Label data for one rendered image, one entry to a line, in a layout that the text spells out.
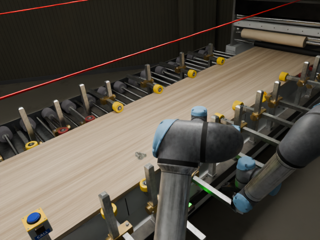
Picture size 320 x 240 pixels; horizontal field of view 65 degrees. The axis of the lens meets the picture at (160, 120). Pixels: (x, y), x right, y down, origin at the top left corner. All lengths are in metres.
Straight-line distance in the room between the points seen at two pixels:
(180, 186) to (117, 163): 0.97
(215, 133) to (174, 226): 0.26
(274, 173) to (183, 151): 0.34
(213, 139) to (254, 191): 0.39
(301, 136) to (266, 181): 0.22
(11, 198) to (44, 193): 0.18
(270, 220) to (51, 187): 1.79
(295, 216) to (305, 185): 0.41
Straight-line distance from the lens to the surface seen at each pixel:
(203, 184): 1.49
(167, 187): 0.69
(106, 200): 1.14
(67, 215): 1.43
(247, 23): 3.63
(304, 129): 0.80
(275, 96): 2.11
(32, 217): 1.03
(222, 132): 0.68
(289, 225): 2.52
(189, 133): 0.67
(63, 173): 1.67
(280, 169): 0.87
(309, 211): 2.68
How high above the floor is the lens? 1.94
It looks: 32 degrees down
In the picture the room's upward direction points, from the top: 5 degrees counter-clockwise
